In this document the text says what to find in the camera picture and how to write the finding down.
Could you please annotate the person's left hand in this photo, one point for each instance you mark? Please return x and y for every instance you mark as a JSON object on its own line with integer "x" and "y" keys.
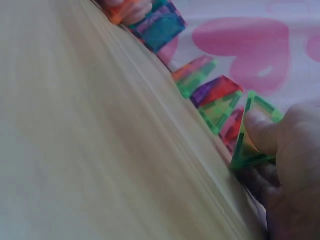
{"x": 138, "y": 13}

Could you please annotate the person's left fingers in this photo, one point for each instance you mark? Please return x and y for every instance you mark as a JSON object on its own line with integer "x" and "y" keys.
{"x": 138, "y": 13}

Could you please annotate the orange square magnetic tile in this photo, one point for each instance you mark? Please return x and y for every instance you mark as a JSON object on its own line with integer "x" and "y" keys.
{"x": 117, "y": 13}

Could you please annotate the pink square magnetic tile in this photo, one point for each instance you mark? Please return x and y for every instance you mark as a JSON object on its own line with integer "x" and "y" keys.
{"x": 232, "y": 130}

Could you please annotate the green triangle magnetic tile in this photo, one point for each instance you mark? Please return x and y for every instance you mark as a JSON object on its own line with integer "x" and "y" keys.
{"x": 246, "y": 152}

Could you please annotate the person's right hand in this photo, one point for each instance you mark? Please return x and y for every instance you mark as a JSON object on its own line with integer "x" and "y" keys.
{"x": 297, "y": 155}

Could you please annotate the green and yellow magnetic tile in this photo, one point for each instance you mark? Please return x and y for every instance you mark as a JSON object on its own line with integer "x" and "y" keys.
{"x": 220, "y": 112}

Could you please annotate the blue square magnetic tile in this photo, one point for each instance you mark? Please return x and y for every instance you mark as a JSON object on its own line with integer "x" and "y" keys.
{"x": 160, "y": 30}

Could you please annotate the orange and green magnetic tile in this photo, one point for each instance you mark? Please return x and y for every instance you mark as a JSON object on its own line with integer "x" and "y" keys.
{"x": 195, "y": 75}

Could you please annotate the red and purple magnetic tile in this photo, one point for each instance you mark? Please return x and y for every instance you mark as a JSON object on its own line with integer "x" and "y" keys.
{"x": 215, "y": 91}

